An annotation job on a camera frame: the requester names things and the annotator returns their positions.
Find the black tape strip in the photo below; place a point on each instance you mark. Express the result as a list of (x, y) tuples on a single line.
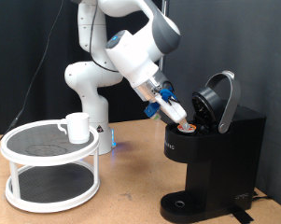
[(242, 215)]

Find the grey metal pole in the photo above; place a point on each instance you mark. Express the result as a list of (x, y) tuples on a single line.
[(160, 93)]

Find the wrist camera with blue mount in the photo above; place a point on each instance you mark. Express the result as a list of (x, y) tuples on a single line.
[(151, 109)]

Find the white two-tier turntable shelf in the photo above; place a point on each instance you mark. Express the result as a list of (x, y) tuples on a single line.
[(53, 206)]

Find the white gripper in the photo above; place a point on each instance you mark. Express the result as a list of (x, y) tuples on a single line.
[(172, 110)]

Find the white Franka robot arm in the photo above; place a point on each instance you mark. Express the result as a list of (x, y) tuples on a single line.
[(130, 53)]

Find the black Keurig coffee machine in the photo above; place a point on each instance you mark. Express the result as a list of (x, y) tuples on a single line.
[(224, 161)]

